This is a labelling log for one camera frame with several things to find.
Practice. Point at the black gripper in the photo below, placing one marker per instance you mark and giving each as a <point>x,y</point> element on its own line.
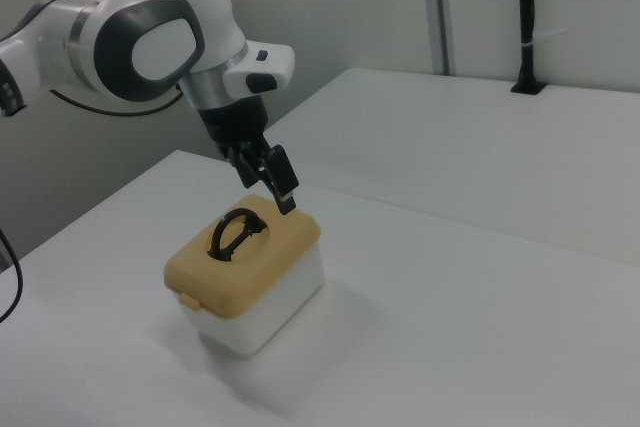
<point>235,122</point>

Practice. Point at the tan tool case lid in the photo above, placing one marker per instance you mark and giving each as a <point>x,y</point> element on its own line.
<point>280,247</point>

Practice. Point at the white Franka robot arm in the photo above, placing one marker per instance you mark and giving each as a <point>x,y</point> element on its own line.
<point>160,52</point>

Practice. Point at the white plastic tool case box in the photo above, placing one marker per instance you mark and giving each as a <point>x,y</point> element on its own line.
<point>280,307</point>

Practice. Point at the black mounting pole with base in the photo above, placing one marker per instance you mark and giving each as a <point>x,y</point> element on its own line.
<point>526,22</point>

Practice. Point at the grey partition post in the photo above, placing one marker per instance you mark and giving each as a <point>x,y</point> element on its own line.
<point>441,7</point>

